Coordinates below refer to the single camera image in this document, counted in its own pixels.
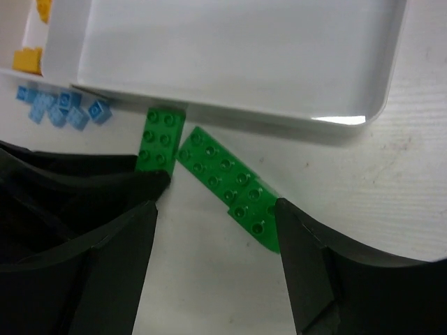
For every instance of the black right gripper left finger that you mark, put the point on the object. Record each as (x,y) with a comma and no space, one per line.
(76,236)

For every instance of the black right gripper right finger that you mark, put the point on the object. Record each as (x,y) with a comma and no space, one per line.
(337,285)

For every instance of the light blue lego brick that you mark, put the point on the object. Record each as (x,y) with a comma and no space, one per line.
(99,111)
(68,99)
(41,103)
(26,94)
(77,118)

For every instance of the green long lego brick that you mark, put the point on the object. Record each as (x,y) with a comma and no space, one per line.
(160,139)

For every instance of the yellow lego brick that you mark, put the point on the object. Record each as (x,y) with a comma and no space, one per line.
(44,7)
(28,60)

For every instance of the light blue lego plate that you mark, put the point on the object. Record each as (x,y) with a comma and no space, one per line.
(57,117)

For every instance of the white divided sorting tray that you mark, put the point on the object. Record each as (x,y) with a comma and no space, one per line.
(318,71)

